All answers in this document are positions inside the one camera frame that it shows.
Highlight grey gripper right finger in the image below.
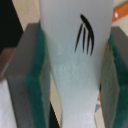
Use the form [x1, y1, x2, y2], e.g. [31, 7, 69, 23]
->
[101, 27, 128, 128]

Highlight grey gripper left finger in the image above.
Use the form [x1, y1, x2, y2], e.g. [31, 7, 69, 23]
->
[2, 23, 50, 128]

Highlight white toy fish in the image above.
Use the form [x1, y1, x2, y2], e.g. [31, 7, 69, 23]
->
[38, 0, 115, 128]

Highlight knife with wooden handle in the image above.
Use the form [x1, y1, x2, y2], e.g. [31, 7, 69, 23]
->
[112, 8, 128, 22]

